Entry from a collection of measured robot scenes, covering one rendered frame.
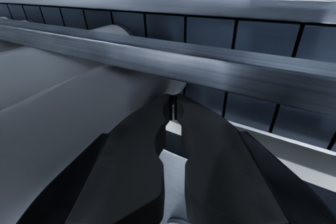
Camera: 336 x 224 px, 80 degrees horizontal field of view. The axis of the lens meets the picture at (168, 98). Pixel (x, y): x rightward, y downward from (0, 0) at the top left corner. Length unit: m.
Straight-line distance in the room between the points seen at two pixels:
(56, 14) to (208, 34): 0.18
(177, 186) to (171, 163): 0.04
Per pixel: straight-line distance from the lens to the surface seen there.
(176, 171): 0.27
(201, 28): 0.16
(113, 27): 0.19
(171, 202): 0.33
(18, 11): 0.35
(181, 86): 0.17
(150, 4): 0.18
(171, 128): 0.17
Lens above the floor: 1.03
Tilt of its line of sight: 47 degrees down
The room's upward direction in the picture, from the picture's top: 132 degrees counter-clockwise
